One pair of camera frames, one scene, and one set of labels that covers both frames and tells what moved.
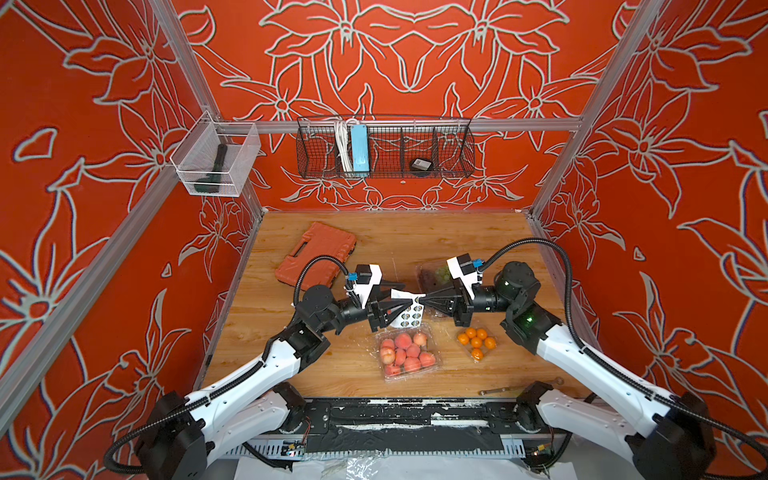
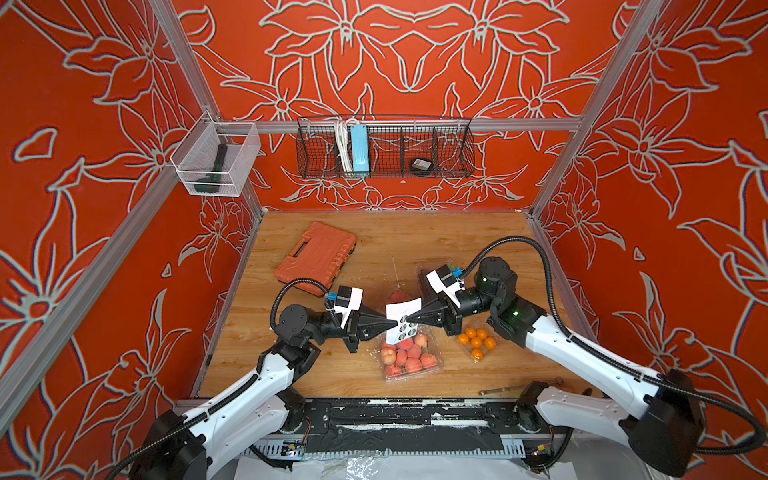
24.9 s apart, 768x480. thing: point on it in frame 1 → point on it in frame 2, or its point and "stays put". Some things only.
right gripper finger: (450, 292) → (431, 315)
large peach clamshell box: (406, 352) stays put
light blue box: (360, 148) stays put
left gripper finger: (385, 287) → (374, 325)
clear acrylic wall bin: (215, 158) stays put
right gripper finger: (441, 305) → (428, 316)
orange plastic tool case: (320, 240) stays put
